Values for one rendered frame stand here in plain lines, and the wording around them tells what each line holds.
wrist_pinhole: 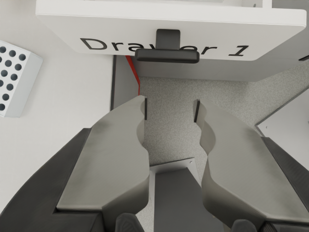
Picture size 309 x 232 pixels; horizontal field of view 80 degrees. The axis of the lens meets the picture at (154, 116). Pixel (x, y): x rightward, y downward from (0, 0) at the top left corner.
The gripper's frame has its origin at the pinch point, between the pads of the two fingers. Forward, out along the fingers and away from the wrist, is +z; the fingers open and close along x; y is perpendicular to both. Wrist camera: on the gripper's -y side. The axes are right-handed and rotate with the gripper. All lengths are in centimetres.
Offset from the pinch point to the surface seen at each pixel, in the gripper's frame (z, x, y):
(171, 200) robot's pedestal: 32, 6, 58
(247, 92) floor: 94, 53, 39
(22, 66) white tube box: 20.9, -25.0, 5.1
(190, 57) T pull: 10.4, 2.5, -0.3
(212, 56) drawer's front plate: 19.0, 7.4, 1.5
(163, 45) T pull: 11.2, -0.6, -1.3
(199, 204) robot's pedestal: 27, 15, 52
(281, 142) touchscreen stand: 75, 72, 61
